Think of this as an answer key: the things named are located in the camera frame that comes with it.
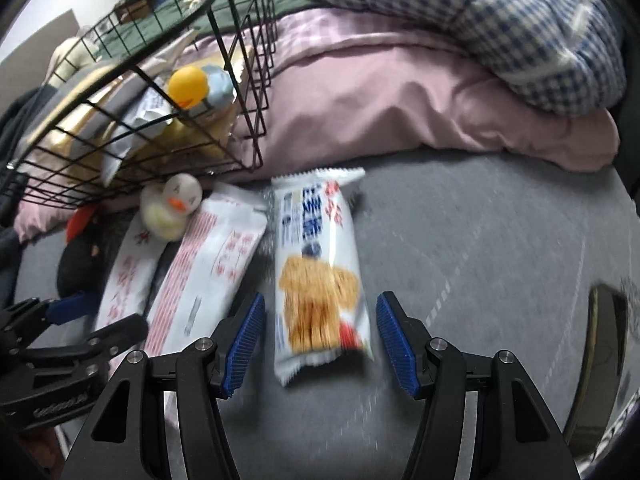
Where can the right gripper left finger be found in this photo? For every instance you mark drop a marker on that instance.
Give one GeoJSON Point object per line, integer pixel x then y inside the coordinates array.
{"type": "Point", "coordinates": [124, 437]}

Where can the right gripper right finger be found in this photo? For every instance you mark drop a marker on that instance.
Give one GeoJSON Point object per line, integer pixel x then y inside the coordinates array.
{"type": "Point", "coordinates": [516, 436]}

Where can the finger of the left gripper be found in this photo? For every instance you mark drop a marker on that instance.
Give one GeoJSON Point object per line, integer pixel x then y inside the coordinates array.
{"type": "Point", "coordinates": [112, 340]}
{"type": "Point", "coordinates": [24, 322]}

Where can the cracker snack packet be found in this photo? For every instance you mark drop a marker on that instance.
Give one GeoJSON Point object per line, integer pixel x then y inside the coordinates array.
{"type": "Point", "coordinates": [321, 310]}

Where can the grey white snack packet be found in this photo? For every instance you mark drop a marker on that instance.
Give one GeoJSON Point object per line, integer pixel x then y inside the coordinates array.
{"type": "Point", "coordinates": [144, 120]}

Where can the blue duck yellow head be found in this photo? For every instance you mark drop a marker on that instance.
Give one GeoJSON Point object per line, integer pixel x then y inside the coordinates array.
{"type": "Point", "coordinates": [190, 86]}

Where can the black red plush toy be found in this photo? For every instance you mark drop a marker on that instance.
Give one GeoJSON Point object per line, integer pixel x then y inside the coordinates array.
{"type": "Point", "coordinates": [82, 263]}

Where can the black phone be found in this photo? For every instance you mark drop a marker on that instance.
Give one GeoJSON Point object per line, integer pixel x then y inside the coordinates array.
{"type": "Point", "coordinates": [602, 367]}

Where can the white red text packet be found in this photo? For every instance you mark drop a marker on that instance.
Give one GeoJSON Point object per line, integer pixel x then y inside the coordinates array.
{"type": "Point", "coordinates": [202, 280]}

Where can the white rubber duck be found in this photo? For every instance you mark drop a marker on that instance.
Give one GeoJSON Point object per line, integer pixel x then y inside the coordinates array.
{"type": "Point", "coordinates": [166, 208]}

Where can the dark blue fleece blanket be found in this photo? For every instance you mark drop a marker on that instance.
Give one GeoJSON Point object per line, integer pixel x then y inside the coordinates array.
{"type": "Point", "coordinates": [14, 123]}

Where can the bagged toast in basket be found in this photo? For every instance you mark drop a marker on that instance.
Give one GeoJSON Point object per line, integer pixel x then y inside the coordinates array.
{"type": "Point", "coordinates": [179, 141]}

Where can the cream plush toy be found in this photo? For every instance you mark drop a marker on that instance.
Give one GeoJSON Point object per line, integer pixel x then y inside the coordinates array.
{"type": "Point", "coordinates": [69, 58]}

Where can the pink checked quilt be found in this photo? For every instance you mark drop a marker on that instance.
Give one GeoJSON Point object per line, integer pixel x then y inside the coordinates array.
{"type": "Point", "coordinates": [350, 84]}

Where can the green duvet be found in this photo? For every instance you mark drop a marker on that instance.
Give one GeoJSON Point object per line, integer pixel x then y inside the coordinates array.
{"type": "Point", "coordinates": [122, 39]}

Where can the blue checked quilt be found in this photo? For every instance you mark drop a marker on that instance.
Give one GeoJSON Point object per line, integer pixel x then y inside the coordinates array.
{"type": "Point", "coordinates": [558, 55]}

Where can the black wire basket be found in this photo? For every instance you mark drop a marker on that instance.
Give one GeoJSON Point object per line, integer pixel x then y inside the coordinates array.
{"type": "Point", "coordinates": [247, 54]}

